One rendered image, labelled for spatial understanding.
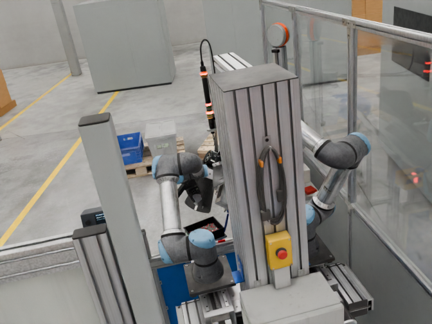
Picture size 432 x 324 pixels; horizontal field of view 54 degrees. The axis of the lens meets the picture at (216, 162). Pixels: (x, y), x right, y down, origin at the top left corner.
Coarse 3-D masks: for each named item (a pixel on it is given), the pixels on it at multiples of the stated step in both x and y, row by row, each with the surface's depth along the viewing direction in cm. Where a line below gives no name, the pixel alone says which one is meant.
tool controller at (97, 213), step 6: (84, 210) 238; (90, 210) 236; (96, 210) 233; (102, 210) 231; (84, 216) 230; (90, 216) 230; (96, 216) 231; (102, 216) 231; (84, 222) 231; (90, 222) 230; (96, 222) 231; (102, 222) 232
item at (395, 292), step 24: (312, 168) 308; (336, 216) 278; (336, 240) 288; (360, 240) 247; (360, 264) 254; (384, 264) 221; (384, 288) 227; (408, 288) 201; (384, 312) 233; (408, 312) 205
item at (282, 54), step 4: (272, 48) 293; (276, 48) 292; (280, 48) 288; (284, 48) 290; (280, 52) 289; (284, 52) 291; (280, 56) 290; (284, 56) 292; (280, 60) 292; (284, 60) 294; (280, 64) 293; (284, 64) 294; (284, 68) 295
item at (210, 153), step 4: (208, 152) 285; (212, 152) 278; (204, 156) 287; (208, 156) 282; (212, 156) 277; (216, 156) 278; (204, 160) 285; (208, 160) 277; (216, 160) 278; (220, 160) 280; (204, 164) 280; (208, 164) 278; (212, 168) 281
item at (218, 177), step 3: (216, 165) 271; (219, 165) 271; (213, 168) 269; (216, 168) 268; (219, 168) 266; (213, 171) 266; (216, 171) 265; (219, 171) 263; (222, 171) 261; (213, 174) 263; (216, 174) 262; (219, 174) 260; (222, 174) 258; (213, 177) 260; (216, 177) 259; (219, 177) 257; (222, 177) 255; (213, 180) 258; (216, 180) 257; (219, 180) 255; (222, 180) 253; (213, 183) 256; (216, 183) 254; (219, 183) 252; (213, 186) 254; (216, 186) 252
